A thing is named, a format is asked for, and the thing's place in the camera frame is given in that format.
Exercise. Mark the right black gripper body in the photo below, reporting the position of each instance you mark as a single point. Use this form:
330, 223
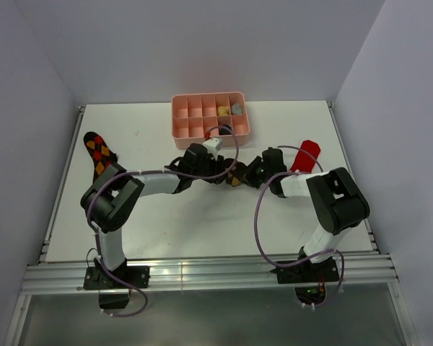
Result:
257, 174

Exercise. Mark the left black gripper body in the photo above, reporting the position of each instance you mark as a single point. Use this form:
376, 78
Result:
210, 167

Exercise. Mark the brown yellow argyle sock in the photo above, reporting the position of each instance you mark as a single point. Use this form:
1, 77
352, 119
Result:
236, 176

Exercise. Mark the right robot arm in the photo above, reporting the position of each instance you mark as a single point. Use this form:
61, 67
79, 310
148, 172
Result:
337, 200

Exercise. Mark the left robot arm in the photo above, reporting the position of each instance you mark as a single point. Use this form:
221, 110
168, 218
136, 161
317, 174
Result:
108, 203

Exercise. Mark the dark navy rolled sock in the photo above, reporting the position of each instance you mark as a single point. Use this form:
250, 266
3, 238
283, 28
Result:
225, 130

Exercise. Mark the red christmas sock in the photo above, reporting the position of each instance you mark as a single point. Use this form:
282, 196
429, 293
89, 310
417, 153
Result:
306, 157

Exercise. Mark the pink divided organizer box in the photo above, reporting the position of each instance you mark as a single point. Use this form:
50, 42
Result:
195, 114

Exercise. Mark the yellow rolled sock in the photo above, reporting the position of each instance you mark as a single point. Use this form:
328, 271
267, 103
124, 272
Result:
222, 110

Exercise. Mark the grey rolled sock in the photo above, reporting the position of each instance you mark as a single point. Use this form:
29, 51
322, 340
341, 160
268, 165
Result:
237, 109

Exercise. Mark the red orange argyle sock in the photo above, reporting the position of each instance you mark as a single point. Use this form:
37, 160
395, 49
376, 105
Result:
99, 152

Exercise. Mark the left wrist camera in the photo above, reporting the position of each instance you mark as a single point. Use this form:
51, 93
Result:
212, 144

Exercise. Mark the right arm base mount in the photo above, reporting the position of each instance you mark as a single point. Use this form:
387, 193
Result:
317, 274

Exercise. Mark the aluminium front rail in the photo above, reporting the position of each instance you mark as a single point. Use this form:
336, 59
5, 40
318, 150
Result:
200, 274

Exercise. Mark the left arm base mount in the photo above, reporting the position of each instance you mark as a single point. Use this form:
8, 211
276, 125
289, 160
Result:
115, 288

